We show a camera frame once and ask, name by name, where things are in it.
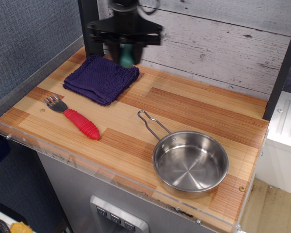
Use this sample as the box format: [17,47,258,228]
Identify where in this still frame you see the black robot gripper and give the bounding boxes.
[87,0,162,65]

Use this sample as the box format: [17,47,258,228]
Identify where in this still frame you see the green toy cucumber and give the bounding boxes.
[119,44,134,68]

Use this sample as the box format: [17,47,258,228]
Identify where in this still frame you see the folded purple towel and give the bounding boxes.
[63,55,140,106]

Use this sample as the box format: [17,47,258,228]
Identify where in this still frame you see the small stainless steel pan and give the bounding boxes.
[137,110,230,200]

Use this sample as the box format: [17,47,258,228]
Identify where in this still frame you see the silver dispenser button panel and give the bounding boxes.
[90,195,149,233]

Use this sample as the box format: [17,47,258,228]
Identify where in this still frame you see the white side cabinet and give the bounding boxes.
[255,91,291,193]

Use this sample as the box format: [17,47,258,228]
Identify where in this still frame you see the clear acrylic edge guard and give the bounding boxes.
[0,116,270,233]

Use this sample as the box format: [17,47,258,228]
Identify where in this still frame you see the yellow object at corner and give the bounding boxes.
[10,222,33,233]

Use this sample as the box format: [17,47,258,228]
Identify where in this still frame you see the dark grey vertical post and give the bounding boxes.
[77,0,105,58]

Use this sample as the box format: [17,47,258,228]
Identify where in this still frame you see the fork with red handle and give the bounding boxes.
[44,94,100,140]

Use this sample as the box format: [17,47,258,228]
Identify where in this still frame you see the dark grey right post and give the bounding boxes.
[263,40,291,121]

